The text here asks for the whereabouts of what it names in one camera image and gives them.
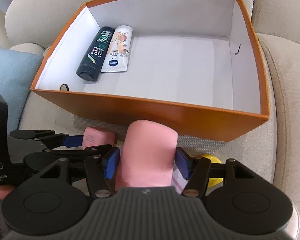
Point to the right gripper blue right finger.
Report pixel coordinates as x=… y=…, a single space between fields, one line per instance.
x=194 y=171

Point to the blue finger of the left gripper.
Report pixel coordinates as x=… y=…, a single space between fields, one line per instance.
x=71 y=141

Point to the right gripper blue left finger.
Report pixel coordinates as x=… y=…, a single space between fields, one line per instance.
x=100 y=172

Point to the plaid round case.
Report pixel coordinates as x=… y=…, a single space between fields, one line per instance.
x=178 y=182

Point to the pink plastic bottle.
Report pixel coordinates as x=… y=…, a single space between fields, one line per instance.
x=94 y=136

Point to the dark green shampoo bottle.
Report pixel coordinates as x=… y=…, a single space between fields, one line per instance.
x=92 y=62

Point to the white lotion tube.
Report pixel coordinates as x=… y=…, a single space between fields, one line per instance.
x=117 y=56

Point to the light blue cushion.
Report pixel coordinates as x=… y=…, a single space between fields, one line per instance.
x=17 y=72

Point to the orange cardboard box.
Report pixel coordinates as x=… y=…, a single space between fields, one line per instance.
x=194 y=66

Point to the beige sofa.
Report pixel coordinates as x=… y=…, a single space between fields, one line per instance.
x=271 y=150

